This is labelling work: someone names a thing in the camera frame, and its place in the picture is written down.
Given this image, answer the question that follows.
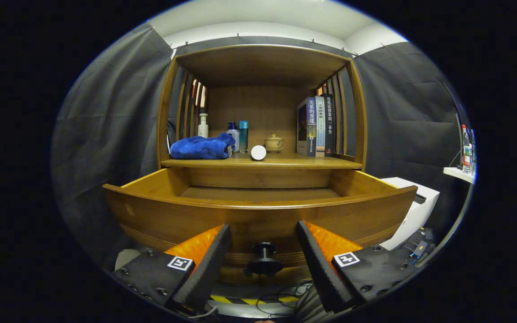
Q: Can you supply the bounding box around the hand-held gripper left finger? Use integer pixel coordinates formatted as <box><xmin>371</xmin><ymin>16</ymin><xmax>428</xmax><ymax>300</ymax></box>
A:
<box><xmin>111</xmin><ymin>223</ymin><xmax>232</xmax><ymax>317</ymax></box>

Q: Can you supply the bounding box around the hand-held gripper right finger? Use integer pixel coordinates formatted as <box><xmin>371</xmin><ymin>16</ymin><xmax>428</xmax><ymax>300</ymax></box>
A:
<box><xmin>297</xmin><ymin>220</ymin><xmax>421</xmax><ymax>314</ymax></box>

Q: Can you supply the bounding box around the wooden drawer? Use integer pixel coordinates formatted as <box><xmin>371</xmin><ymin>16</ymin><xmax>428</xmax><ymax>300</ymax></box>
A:
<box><xmin>102</xmin><ymin>168</ymin><xmax>418</xmax><ymax>276</ymax></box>

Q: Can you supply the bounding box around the wooden countertop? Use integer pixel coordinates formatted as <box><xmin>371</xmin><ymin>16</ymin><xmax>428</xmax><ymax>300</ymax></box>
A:
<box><xmin>161</xmin><ymin>152</ymin><xmax>363</xmax><ymax>170</ymax></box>

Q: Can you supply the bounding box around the wooden cabinet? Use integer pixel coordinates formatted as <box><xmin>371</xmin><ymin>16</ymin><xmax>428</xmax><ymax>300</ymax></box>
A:
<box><xmin>156</xmin><ymin>44</ymin><xmax>369</xmax><ymax>285</ymax></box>

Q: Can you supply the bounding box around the person's leg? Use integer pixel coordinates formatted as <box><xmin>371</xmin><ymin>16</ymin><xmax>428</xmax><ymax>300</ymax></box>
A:
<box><xmin>116</xmin><ymin>249</ymin><xmax>141</xmax><ymax>271</ymax></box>
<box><xmin>292</xmin><ymin>285</ymin><xmax>335</xmax><ymax>323</ymax></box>

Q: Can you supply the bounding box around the white box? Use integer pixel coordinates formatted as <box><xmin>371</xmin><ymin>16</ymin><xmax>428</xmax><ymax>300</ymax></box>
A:
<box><xmin>379</xmin><ymin>177</ymin><xmax>440</xmax><ymax>251</ymax></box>

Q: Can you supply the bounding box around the blue towel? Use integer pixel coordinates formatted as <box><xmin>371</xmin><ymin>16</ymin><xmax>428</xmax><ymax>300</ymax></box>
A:
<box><xmin>170</xmin><ymin>133</ymin><xmax>237</xmax><ymax>160</ymax></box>

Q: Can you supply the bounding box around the beige lidded teacup with saucer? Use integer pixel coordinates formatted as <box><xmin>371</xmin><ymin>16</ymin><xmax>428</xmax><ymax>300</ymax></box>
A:
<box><xmin>265</xmin><ymin>134</ymin><xmax>284</xmax><ymax>153</ymax></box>

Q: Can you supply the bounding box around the white bottle with blue cap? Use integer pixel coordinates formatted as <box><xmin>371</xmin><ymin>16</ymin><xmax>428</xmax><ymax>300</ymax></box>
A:
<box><xmin>227</xmin><ymin>122</ymin><xmax>240</xmax><ymax>153</ymax></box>

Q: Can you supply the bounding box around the blue spine book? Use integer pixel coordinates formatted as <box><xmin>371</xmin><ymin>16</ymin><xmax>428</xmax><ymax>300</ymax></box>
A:
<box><xmin>297</xmin><ymin>98</ymin><xmax>317</xmax><ymax>157</ymax></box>

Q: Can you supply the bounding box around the red capped bottle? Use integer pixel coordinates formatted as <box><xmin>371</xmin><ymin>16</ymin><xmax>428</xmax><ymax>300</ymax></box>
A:
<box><xmin>461</xmin><ymin>125</ymin><xmax>471</xmax><ymax>173</ymax></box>

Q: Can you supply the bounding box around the black floor cable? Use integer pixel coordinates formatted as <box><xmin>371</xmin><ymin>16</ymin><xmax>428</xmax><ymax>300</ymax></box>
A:
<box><xmin>256</xmin><ymin>280</ymin><xmax>314</xmax><ymax>317</ymax></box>

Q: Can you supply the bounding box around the black electronics box with cables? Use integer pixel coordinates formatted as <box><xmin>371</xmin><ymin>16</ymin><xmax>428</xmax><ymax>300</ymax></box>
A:
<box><xmin>402</xmin><ymin>228</ymin><xmax>436</xmax><ymax>261</ymax></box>

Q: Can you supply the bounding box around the white wall shelf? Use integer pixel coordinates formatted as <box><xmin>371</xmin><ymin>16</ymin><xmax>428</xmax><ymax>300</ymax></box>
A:
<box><xmin>443</xmin><ymin>167</ymin><xmax>477</xmax><ymax>184</ymax></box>

